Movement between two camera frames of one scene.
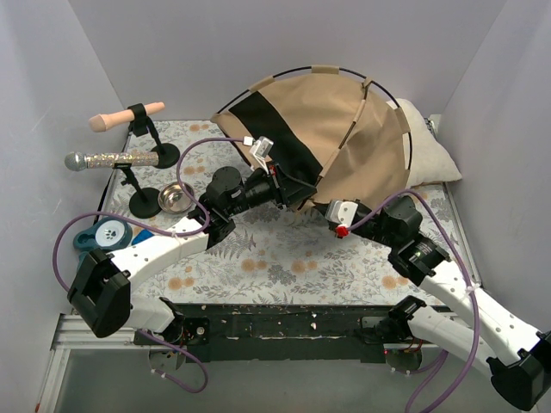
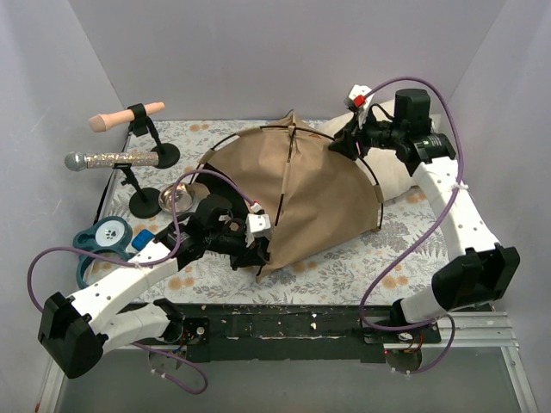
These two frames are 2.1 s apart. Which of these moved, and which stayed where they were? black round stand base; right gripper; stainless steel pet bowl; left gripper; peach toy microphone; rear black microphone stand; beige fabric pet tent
Moved: left gripper; right gripper; beige fabric pet tent
Stayed: peach toy microphone; black round stand base; stainless steel pet bowl; rear black microphone stand
